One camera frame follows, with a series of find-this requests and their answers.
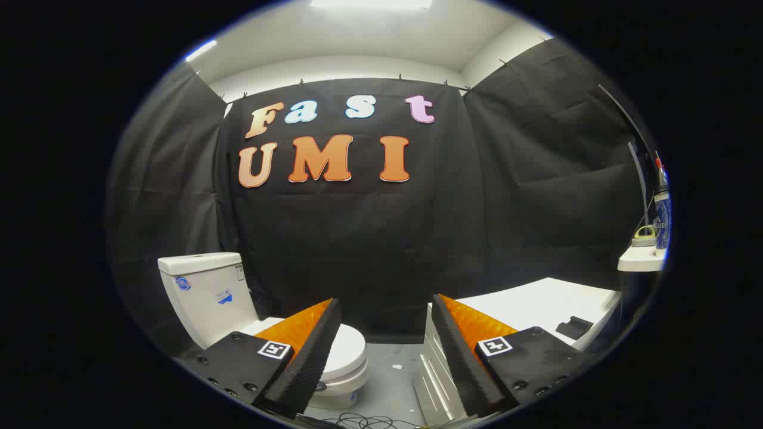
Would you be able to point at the blue spray bottle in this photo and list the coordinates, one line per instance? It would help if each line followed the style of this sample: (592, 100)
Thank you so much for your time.
(663, 214)

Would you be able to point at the white toilet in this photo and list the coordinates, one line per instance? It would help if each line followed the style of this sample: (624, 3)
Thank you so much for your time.
(208, 298)

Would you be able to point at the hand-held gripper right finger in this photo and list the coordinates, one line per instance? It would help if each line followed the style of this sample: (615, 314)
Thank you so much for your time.
(459, 357)

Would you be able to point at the grey tape roll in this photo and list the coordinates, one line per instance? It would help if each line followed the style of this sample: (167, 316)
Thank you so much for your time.
(644, 238)

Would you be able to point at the white toilet lid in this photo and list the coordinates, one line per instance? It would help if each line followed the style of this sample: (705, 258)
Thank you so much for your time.
(350, 348)

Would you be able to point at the white wall shelf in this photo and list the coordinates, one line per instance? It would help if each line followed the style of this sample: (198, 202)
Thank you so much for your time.
(638, 260)

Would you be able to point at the white drawer cabinet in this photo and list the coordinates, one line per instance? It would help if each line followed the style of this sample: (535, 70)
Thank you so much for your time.
(536, 304)

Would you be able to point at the black backdrop cloth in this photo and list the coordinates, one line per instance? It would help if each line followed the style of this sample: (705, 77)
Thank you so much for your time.
(369, 238)

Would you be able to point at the ceiling light panel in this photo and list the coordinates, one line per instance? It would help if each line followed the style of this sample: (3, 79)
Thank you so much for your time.
(201, 50)
(369, 3)

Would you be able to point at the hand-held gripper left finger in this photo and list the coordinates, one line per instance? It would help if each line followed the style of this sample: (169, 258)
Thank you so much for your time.
(310, 357)

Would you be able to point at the small black object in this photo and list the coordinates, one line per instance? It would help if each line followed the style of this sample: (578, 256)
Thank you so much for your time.
(574, 328)

